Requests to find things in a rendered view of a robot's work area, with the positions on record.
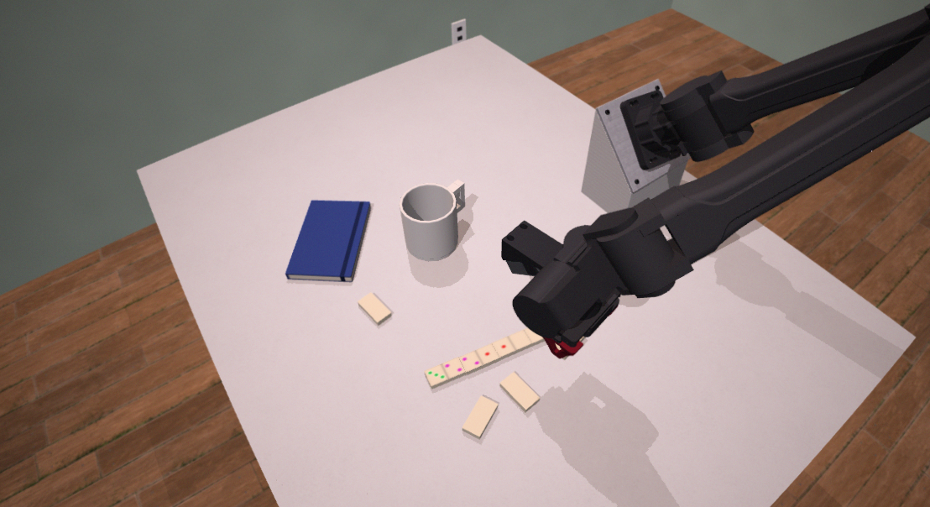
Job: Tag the blue notebook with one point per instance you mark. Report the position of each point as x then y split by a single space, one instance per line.
329 242

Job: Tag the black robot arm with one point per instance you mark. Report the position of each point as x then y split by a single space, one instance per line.
889 71

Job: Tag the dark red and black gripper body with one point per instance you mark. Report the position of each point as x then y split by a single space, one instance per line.
589 322

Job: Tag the grey mug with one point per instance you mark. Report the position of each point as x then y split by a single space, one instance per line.
429 217

